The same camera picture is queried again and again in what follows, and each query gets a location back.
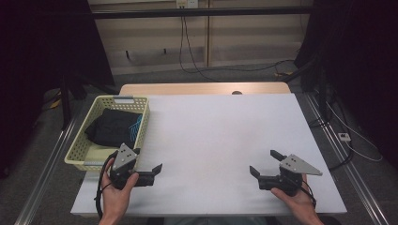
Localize white table cover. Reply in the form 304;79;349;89
70;93;347;218

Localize black shorts with blue print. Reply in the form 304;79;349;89
84;108;144;149

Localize black curtain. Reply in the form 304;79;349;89
294;0;398;170
0;0;115;179

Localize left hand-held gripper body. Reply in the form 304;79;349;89
109;142;156;191

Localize black horizontal metal bar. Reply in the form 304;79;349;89
91;6;314;20

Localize white cable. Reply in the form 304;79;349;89
324;98;385;163

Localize person's right hand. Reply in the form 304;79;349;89
270;173;318;220

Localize white wall socket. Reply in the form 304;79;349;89
176;0;200;9

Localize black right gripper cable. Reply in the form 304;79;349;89
300;179;317;210

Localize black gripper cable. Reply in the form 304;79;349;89
94;151;119;220
300;179;317;210

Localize person's left hand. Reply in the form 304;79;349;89
99;157;140;220

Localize black power cable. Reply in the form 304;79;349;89
181;15;297;73
178;7;210;83

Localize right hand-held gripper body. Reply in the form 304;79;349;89
257;153;324;198

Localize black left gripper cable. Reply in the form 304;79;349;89
94;151;119;220

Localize black metal stand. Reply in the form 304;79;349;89
60;74;72;131

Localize aluminium floor rail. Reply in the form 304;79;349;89
14;116;80;225
303;93;391;225

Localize pale yellow perforated plastic basket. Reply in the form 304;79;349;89
64;95;151;173

